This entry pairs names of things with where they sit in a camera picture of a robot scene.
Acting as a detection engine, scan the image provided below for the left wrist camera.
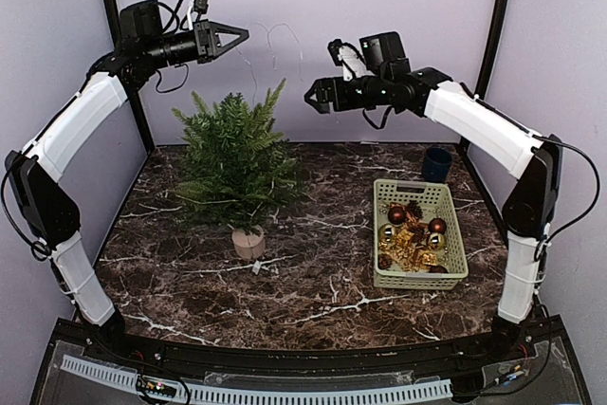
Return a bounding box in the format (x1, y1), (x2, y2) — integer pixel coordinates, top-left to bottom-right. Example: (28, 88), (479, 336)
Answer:
(186, 0), (209, 28)

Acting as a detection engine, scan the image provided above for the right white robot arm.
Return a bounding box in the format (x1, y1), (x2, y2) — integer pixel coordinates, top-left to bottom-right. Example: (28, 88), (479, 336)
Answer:
(304, 31), (568, 324)

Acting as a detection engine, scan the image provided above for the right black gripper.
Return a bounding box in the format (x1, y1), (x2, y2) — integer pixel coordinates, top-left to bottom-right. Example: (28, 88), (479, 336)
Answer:
(305, 72), (391, 113)

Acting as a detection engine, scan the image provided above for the brown bauble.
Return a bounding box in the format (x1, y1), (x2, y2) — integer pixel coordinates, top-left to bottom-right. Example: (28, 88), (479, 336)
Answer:
(429, 265), (448, 274)
(428, 217), (447, 234)
(387, 206), (407, 225)

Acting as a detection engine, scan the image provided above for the dark pine cone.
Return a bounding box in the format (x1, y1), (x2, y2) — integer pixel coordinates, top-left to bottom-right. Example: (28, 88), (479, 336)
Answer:
(404, 200), (423, 220)

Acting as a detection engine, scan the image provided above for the brown pine cone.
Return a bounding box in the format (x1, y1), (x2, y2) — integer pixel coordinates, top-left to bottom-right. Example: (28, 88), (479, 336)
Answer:
(377, 253), (393, 270)

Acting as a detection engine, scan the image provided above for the gold bauble right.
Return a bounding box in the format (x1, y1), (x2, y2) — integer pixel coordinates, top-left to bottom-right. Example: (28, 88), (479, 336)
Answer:
(427, 232), (446, 250)

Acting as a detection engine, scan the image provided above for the dark blue mug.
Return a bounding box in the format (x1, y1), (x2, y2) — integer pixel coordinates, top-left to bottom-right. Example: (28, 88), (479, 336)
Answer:
(421, 146), (452, 183)

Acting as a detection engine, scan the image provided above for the pale green plastic basket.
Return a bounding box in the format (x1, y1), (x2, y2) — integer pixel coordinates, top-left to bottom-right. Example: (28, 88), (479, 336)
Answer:
(373, 179), (469, 290)

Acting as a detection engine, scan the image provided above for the brown bauble front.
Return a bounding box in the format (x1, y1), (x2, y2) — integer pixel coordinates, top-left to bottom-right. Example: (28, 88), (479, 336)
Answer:
(429, 265), (448, 274)

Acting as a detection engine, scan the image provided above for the white cable duct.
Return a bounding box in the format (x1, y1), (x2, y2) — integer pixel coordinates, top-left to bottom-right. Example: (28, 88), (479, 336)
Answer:
(60, 355), (452, 404)

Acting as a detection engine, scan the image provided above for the small green christmas tree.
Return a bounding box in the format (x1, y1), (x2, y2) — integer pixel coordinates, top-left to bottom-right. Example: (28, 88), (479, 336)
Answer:
(172, 81), (305, 234)

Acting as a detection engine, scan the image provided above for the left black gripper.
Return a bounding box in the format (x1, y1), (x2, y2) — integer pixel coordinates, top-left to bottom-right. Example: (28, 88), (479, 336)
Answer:
(145, 17), (249, 67)

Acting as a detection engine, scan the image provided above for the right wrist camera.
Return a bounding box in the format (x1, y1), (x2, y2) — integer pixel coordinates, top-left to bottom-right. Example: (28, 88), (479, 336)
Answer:
(327, 39), (367, 82)

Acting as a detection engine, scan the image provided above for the gold gift box ornament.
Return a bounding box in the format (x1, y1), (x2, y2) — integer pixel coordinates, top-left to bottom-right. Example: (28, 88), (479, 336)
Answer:
(392, 230), (414, 254)

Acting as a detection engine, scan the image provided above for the gold bauble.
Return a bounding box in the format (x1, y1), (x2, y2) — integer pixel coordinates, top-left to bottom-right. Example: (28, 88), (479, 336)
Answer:
(377, 224), (398, 244)
(427, 232), (446, 250)

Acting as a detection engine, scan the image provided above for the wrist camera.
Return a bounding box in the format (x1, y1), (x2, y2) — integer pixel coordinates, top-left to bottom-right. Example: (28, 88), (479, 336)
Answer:
(327, 39), (367, 82)
(186, 0), (209, 28)

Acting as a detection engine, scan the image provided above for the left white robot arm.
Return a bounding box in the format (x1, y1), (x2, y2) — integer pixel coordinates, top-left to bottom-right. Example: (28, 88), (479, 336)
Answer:
(2, 0), (249, 327)

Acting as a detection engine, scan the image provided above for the brown bauble back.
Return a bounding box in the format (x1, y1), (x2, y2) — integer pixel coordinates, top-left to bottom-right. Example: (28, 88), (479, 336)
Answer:
(387, 206), (407, 225)

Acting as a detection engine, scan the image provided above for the round wooden tree base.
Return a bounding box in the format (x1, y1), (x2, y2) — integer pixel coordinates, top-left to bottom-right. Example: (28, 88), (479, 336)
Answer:
(231, 227), (266, 260)

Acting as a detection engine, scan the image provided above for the gold bauble left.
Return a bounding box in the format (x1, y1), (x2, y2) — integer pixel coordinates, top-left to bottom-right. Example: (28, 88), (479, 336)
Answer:
(377, 224), (398, 244)

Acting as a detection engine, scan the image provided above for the brown bauble right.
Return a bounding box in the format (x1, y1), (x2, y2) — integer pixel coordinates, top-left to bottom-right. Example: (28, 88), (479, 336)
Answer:
(428, 217), (447, 234)

